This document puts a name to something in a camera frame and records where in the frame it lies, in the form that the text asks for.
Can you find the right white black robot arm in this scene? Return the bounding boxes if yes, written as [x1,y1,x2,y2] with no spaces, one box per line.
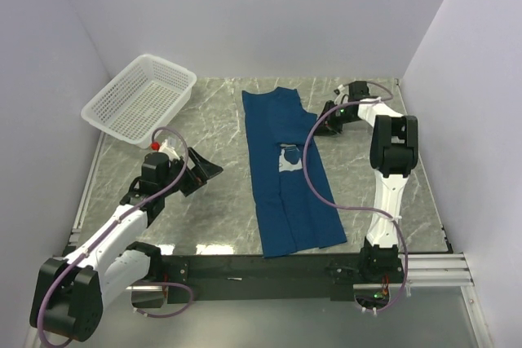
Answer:
[314,81,418,282]

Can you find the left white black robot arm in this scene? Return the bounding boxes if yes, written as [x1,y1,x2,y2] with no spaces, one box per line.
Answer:
[29,147,223,341]

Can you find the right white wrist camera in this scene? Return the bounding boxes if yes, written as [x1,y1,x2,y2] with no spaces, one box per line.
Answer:
[334,84,349,105]

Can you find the blue mickey mouse t-shirt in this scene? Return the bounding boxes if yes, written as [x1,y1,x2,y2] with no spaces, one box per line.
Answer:
[241,87,347,258]

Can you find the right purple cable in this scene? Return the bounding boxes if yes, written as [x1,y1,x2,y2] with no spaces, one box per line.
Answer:
[302,81,409,315]

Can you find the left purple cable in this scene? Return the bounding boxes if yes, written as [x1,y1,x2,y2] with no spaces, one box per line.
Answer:
[36,126,196,348]

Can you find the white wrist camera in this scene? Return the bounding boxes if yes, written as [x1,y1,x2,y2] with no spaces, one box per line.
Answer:
[334,84,349,105]
[150,139,180,161]

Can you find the white plastic mesh basket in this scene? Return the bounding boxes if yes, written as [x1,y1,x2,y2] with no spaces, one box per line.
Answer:
[81,54,197,149]

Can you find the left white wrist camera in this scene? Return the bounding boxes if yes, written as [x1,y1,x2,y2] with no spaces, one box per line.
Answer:
[150,139,180,161]

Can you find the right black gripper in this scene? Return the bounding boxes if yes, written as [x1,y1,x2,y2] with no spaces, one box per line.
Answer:
[309,100,359,136]

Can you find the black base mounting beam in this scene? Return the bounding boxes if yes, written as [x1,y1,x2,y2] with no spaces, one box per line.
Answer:
[130,252,409,308]

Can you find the purple cable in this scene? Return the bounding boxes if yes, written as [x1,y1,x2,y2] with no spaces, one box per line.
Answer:
[36,126,196,348]
[302,81,409,315]

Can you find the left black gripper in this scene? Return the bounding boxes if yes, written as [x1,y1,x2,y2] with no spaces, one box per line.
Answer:
[160,147,222,196]

